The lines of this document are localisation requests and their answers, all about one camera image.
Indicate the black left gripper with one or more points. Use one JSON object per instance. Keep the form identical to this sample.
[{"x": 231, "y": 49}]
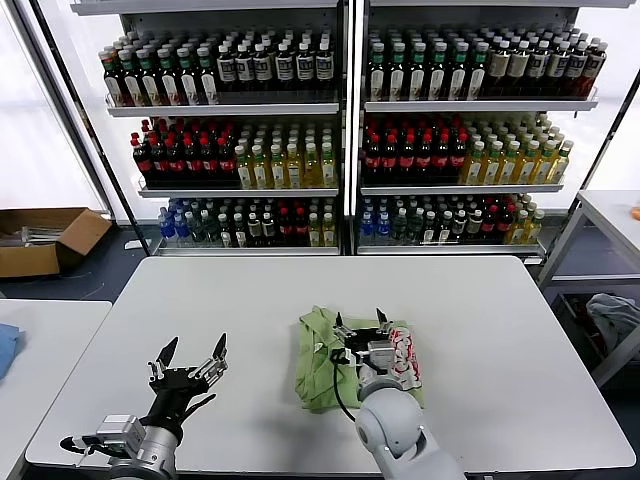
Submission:
[{"x": 177, "y": 390}]

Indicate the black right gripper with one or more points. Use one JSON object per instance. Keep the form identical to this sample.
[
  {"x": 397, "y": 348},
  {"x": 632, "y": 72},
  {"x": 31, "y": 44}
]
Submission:
[{"x": 362, "y": 339}]

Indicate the light green t-shirt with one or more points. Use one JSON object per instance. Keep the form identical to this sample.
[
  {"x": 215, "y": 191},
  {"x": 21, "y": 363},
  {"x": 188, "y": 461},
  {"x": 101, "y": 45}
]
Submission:
[{"x": 312, "y": 380}]

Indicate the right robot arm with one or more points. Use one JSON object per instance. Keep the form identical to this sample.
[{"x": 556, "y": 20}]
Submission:
[{"x": 395, "y": 425}]

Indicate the small yellow drink bottle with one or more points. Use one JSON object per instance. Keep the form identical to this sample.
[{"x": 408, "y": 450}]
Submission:
[
  {"x": 315, "y": 232},
  {"x": 520, "y": 230},
  {"x": 329, "y": 232},
  {"x": 535, "y": 230}
]

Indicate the small blue water bottle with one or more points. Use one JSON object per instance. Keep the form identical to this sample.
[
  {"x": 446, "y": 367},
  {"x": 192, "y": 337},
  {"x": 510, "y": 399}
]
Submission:
[
  {"x": 180, "y": 230},
  {"x": 367, "y": 225},
  {"x": 384, "y": 225},
  {"x": 167, "y": 227}
]

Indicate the small dark green bottle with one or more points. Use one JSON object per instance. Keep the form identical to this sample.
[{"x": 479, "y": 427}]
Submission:
[
  {"x": 194, "y": 230},
  {"x": 209, "y": 230},
  {"x": 400, "y": 227},
  {"x": 415, "y": 227}
]

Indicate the small cola bottle red cap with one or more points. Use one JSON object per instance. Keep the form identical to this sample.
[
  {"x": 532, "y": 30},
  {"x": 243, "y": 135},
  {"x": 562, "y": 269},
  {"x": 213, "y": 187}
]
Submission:
[
  {"x": 505, "y": 225},
  {"x": 300, "y": 230},
  {"x": 490, "y": 225},
  {"x": 285, "y": 230}
]

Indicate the small dark bottle white label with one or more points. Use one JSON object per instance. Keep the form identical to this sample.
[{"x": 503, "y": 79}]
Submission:
[
  {"x": 241, "y": 232},
  {"x": 445, "y": 230},
  {"x": 475, "y": 225},
  {"x": 269, "y": 230},
  {"x": 226, "y": 232},
  {"x": 460, "y": 225},
  {"x": 430, "y": 230},
  {"x": 255, "y": 230}
]

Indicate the small white flat object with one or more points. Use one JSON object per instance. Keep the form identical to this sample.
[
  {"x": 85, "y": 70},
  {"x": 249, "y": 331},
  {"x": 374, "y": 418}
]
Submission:
[{"x": 135, "y": 245}]

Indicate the white side table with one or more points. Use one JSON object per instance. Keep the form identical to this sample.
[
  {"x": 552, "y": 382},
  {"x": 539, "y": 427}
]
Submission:
[{"x": 50, "y": 360}]

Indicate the yellow juice bottle green neck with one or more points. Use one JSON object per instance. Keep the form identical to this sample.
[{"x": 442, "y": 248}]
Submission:
[
  {"x": 312, "y": 172},
  {"x": 510, "y": 170},
  {"x": 278, "y": 172},
  {"x": 561, "y": 170},
  {"x": 492, "y": 170},
  {"x": 474, "y": 170},
  {"x": 546, "y": 170},
  {"x": 329, "y": 172},
  {"x": 295, "y": 172},
  {"x": 261, "y": 172},
  {"x": 528, "y": 170},
  {"x": 244, "y": 172}
]

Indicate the blue folded cloth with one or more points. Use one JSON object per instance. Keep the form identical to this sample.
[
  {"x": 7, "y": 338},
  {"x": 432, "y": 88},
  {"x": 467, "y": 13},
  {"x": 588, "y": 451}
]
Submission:
[{"x": 7, "y": 350}]

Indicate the brown cardboard box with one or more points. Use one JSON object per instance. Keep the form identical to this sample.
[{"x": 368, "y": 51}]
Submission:
[{"x": 30, "y": 262}]

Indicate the grey metal rods bundle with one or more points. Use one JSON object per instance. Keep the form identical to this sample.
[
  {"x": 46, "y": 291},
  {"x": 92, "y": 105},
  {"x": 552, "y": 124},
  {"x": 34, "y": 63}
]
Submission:
[{"x": 35, "y": 235}]

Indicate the grey white cloth pile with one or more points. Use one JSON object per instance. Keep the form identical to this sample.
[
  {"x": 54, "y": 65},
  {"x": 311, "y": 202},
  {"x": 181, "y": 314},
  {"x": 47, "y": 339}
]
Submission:
[{"x": 612, "y": 312}]

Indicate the grey metal shelf unit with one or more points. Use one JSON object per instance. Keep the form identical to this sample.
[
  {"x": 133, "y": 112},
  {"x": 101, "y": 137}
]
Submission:
[
  {"x": 225, "y": 109},
  {"x": 475, "y": 106}
]

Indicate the dark tea bottle green neck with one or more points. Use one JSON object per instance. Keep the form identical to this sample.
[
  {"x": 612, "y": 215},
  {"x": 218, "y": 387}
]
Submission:
[
  {"x": 210, "y": 85},
  {"x": 438, "y": 80},
  {"x": 478, "y": 80},
  {"x": 134, "y": 85},
  {"x": 398, "y": 80},
  {"x": 172, "y": 85},
  {"x": 377, "y": 80},
  {"x": 458, "y": 80},
  {"x": 114, "y": 85},
  {"x": 191, "y": 85},
  {"x": 153, "y": 85},
  {"x": 419, "y": 80}
]

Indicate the dark bottle white blue label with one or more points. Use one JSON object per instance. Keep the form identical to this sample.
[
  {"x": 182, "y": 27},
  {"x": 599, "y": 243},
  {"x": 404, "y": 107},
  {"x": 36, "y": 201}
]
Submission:
[
  {"x": 305, "y": 67},
  {"x": 558, "y": 65},
  {"x": 595, "y": 65},
  {"x": 285, "y": 67},
  {"x": 538, "y": 65},
  {"x": 576, "y": 65},
  {"x": 245, "y": 67},
  {"x": 263, "y": 67},
  {"x": 325, "y": 67},
  {"x": 227, "y": 67}
]

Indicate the dark bottle beige label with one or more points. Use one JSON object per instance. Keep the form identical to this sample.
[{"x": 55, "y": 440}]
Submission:
[
  {"x": 498, "y": 65},
  {"x": 519, "y": 65}
]

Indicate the small orange object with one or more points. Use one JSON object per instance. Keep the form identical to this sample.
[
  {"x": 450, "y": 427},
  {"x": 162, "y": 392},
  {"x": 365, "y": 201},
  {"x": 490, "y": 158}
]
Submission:
[{"x": 636, "y": 211}]

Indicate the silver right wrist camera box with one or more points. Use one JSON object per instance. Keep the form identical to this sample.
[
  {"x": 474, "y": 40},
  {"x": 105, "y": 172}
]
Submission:
[{"x": 382, "y": 355}]

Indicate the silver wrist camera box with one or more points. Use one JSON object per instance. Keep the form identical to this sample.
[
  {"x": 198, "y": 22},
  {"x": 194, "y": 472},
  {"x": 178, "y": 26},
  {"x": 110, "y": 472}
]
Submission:
[
  {"x": 120, "y": 427},
  {"x": 382, "y": 355}
]

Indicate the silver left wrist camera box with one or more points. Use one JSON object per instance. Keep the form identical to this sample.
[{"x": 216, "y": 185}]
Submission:
[{"x": 120, "y": 427}]

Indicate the black window post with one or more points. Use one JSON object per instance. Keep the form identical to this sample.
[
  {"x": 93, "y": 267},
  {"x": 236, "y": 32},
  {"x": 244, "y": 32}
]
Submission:
[
  {"x": 102, "y": 150},
  {"x": 601, "y": 150}
]

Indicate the grey frame white table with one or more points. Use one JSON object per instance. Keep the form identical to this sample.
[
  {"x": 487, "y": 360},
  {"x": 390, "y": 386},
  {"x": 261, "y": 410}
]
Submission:
[{"x": 607, "y": 210}]

